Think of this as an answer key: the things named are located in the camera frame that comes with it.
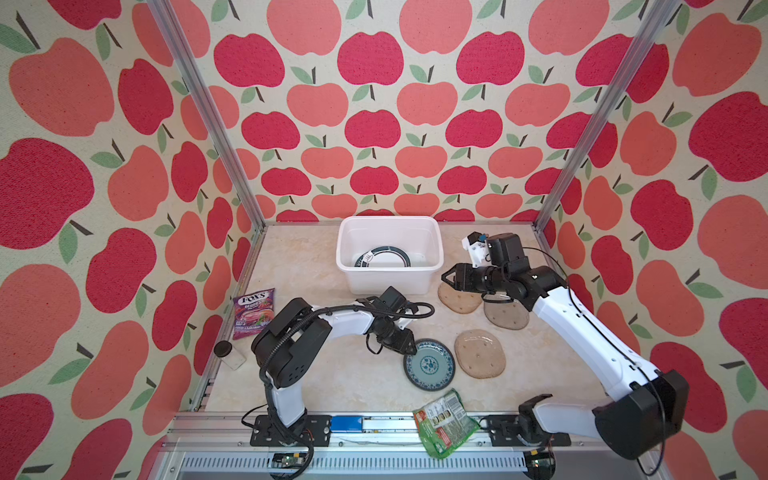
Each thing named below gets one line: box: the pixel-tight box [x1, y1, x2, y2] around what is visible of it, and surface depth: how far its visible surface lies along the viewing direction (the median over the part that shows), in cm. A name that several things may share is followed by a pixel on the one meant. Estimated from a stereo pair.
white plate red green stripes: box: [354, 246, 411, 267], surface depth 109 cm
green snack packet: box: [412, 389, 480, 459], surface depth 75 cm
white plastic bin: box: [336, 216, 445, 295], surface depth 104 cm
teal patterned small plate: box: [403, 338, 456, 392], surface depth 86 cm
